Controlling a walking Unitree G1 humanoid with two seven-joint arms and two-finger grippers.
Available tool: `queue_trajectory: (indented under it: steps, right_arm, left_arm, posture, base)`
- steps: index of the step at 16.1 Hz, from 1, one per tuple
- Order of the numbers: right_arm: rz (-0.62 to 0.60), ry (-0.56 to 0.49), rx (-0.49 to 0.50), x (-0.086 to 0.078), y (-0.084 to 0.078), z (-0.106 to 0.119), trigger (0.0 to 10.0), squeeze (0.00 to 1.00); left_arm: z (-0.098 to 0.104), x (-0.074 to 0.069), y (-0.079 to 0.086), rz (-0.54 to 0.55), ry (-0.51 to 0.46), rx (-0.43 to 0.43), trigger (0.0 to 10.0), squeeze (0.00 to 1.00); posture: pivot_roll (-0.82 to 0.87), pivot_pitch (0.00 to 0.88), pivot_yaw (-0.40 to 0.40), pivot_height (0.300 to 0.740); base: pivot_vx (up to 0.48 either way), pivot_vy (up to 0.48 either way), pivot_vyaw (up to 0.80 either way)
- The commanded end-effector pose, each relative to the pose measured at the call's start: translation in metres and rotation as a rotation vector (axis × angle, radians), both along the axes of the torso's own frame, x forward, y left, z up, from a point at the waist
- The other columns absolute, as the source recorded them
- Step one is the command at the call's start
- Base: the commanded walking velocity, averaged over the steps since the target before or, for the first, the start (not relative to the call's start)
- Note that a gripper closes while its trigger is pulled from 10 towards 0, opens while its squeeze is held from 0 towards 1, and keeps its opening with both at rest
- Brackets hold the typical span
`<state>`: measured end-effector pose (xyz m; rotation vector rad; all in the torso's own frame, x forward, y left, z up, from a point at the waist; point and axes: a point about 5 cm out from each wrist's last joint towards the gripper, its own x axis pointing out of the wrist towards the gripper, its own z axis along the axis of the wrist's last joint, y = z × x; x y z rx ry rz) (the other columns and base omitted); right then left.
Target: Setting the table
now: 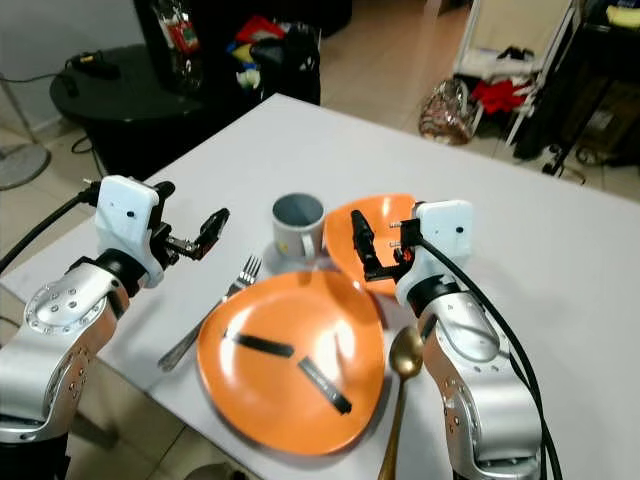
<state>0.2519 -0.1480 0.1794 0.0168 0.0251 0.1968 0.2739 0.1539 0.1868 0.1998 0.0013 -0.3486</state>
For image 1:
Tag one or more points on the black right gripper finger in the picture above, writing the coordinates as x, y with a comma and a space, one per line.
366, 240

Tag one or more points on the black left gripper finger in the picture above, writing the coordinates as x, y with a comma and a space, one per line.
213, 232

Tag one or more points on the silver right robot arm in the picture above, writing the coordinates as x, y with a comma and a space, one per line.
480, 380

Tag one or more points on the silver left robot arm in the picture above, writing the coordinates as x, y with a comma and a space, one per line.
50, 340

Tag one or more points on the orange bowl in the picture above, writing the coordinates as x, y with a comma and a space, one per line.
340, 250

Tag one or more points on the grey ceramic mug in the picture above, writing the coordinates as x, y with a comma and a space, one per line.
296, 232

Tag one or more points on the silver metal fork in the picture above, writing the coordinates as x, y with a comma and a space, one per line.
205, 320

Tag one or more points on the gold metal spoon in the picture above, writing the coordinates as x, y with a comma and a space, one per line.
405, 352

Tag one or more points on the black flat strip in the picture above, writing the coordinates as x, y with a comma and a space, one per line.
325, 386
260, 344

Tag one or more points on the round black side table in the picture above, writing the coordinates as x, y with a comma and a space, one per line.
140, 120

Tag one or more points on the orange dinner plate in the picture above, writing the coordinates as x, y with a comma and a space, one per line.
260, 400

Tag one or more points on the grey round stand base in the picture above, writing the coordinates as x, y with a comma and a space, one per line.
22, 165

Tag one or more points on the red cloth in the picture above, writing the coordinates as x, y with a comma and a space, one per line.
500, 95

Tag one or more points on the yellow packet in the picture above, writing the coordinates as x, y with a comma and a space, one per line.
244, 55

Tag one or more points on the black bag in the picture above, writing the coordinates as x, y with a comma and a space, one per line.
295, 55

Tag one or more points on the clear bottle with red label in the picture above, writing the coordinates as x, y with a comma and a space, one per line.
175, 40

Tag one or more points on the small black device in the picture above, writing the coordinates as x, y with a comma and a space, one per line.
95, 66

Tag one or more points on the red packet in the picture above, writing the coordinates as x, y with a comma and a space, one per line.
258, 28

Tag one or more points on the white folding rack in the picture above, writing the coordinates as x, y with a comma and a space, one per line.
485, 40

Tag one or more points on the grey robot leg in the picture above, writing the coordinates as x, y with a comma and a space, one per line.
215, 472

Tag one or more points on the tall black furniture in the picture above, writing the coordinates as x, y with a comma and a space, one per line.
580, 80

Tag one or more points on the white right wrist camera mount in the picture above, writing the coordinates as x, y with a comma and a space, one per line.
445, 240

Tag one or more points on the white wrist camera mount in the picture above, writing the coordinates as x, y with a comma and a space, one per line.
445, 240
128, 218

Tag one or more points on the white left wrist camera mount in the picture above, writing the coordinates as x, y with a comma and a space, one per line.
128, 218

